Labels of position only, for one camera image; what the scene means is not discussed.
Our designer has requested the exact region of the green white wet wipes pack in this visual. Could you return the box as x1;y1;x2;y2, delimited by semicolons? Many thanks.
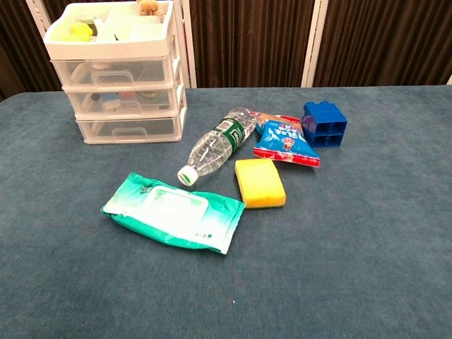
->
100;172;246;255

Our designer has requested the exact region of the blue red snack bag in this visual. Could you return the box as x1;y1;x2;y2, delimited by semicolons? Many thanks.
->
252;112;322;169

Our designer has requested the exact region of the yellow rubber duck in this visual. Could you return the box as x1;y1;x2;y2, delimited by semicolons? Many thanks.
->
69;21;94;42

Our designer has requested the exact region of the blue building block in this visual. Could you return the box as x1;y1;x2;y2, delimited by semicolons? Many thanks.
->
302;101;349;148

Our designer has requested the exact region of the small brown teddy bear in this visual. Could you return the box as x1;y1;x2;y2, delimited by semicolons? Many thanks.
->
136;0;165;18

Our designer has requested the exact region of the blue felt table cover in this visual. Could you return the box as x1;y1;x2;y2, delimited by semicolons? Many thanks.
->
0;84;452;339

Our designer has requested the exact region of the white plastic drawer organizer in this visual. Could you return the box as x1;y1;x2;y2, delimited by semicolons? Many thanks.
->
42;0;188;145

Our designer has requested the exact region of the clear plastic water bottle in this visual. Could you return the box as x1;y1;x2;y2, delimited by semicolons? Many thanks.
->
177;107;257;186

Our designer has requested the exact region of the dark brown curtain panel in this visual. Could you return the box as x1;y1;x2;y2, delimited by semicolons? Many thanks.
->
40;0;70;22
0;0;65;102
189;0;318;89
313;0;452;88

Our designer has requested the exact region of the yellow sponge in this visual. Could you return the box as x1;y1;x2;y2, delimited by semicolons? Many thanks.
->
234;158;287;210

